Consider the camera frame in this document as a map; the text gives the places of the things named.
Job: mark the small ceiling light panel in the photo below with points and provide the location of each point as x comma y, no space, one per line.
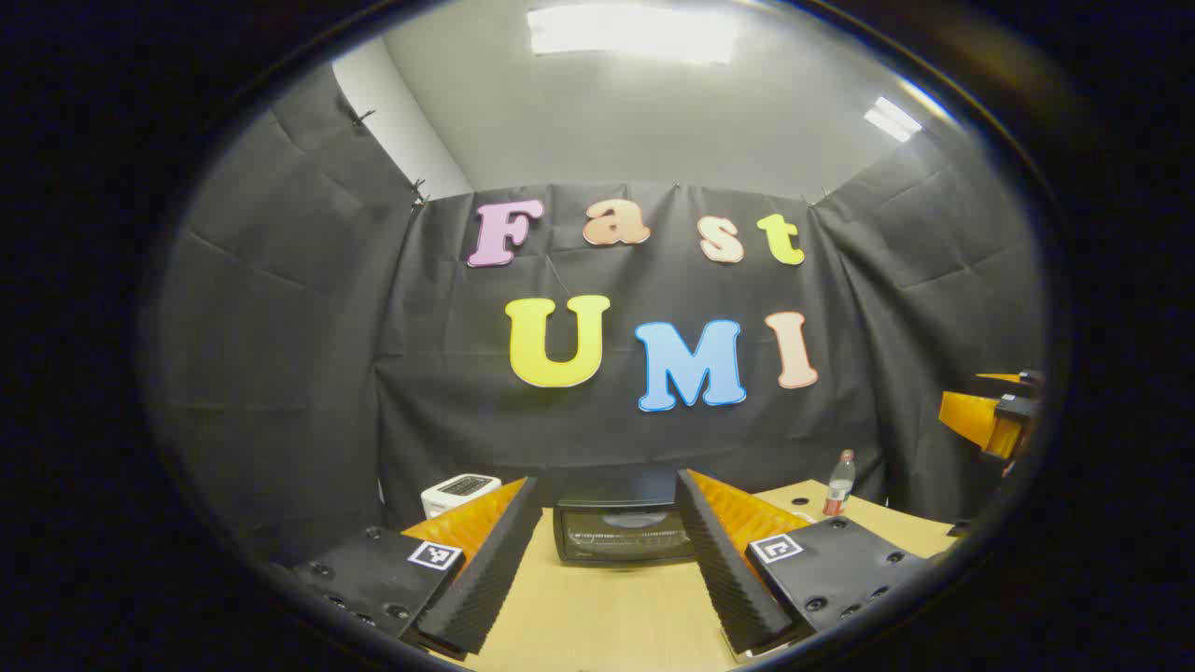
892,119

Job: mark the clear plastic bottle red label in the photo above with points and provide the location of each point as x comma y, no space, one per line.
838,495

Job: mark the large ceiling light panel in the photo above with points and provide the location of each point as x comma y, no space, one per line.
635,33

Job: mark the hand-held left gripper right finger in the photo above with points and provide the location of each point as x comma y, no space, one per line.
728,579

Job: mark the white toaster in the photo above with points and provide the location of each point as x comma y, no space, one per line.
457,490

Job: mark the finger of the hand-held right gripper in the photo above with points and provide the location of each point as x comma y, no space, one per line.
1008,379
971,420

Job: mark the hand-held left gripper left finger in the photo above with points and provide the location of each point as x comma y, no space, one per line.
485,579

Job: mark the black electric oven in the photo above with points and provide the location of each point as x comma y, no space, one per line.
616,541

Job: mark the black backdrop cloth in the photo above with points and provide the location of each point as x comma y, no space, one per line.
373,373

